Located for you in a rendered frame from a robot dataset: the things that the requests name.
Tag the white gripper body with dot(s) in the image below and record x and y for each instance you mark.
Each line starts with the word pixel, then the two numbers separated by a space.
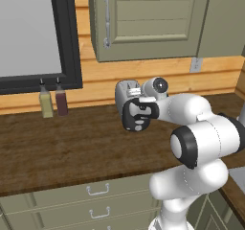
pixel 146 98

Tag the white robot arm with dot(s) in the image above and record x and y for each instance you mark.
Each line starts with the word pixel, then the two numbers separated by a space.
pixel 204 138

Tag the silver and black toaster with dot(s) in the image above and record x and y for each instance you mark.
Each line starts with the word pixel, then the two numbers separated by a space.
pixel 122 103

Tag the dark red bottle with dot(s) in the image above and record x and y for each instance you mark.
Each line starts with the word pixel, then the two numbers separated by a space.
pixel 61 103

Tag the yellow-green bottle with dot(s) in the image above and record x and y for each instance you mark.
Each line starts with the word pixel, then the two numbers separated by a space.
pixel 46 104

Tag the olive green cupboard side panel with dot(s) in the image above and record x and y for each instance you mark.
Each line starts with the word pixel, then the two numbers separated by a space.
pixel 223 19

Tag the grey sink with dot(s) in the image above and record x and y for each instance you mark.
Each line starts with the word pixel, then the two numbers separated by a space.
pixel 238 178

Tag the olive green drawer front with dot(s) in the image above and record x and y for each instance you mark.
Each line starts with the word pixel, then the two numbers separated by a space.
pixel 63 197
pixel 63 219

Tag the black framed window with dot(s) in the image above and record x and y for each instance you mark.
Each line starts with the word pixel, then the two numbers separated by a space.
pixel 32 29

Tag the olive green base cupboard door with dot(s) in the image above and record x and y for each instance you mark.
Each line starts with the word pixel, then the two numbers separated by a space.
pixel 213 216

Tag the grey wall socket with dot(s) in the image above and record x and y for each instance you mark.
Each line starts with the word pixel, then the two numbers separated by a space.
pixel 196 64

